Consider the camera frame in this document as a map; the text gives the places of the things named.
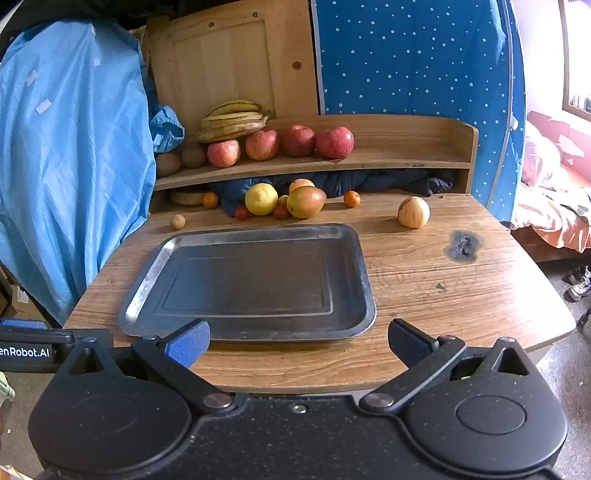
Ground red apple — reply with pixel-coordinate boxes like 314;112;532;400
245;129;280;161
315;126;355;160
206;138;241;168
281;124;317;158

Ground cardboard box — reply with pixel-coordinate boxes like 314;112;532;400
0;268;61;324

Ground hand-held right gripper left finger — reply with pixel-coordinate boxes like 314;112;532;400
56;318;235;412

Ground bunch of bananas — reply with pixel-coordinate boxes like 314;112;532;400
198;99;271;144

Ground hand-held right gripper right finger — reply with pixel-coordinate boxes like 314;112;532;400
360;318;541;413

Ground yellow pear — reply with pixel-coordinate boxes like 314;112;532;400
286;185;327;219

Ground blue plastic bag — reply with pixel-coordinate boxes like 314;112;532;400
148;105;185;154

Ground metal tray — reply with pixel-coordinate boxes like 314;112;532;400
117;223;377;343

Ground blue dotted tent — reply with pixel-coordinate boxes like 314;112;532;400
310;0;527;222

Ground brown kiwi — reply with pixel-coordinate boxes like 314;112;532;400
180;144;208;169
156;152;182;177

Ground striped pepino melon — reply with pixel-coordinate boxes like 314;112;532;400
397;196;431;229

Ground wooden shelf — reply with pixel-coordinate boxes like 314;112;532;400
152;114;479;195

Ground light blue sheet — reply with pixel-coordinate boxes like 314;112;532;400
0;18;158;326

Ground pair of shoes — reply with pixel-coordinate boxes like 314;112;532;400
567;265;591;302

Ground wooden window frame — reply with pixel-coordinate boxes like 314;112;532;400
558;0;591;123

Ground wooden panel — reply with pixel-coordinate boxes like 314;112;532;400
139;0;320;123

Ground yellow lemon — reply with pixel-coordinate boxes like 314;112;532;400
244;183;279;216

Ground pink bedding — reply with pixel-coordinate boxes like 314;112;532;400
510;111;591;254

